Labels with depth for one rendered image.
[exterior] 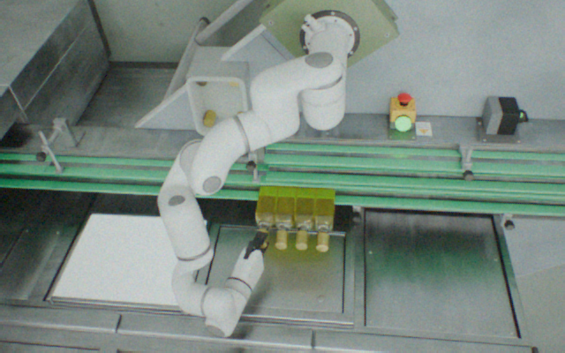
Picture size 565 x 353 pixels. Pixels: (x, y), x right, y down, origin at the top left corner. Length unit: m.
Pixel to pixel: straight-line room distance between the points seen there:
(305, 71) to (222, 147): 0.23
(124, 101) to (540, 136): 1.62
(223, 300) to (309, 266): 0.40
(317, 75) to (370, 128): 0.55
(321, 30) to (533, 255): 1.36
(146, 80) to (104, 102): 0.22
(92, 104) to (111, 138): 0.57
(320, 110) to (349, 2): 0.33
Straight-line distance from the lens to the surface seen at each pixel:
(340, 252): 1.58
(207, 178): 1.03
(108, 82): 2.45
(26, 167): 1.84
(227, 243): 1.62
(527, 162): 1.57
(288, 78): 1.02
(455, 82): 1.56
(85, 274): 1.68
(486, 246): 1.72
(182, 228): 1.10
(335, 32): 1.28
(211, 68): 1.51
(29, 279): 1.80
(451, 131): 1.57
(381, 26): 1.33
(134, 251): 1.67
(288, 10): 1.31
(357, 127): 1.54
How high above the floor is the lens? 1.99
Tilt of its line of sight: 44 degrees down
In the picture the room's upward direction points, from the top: 171 degrees counter-clockwise
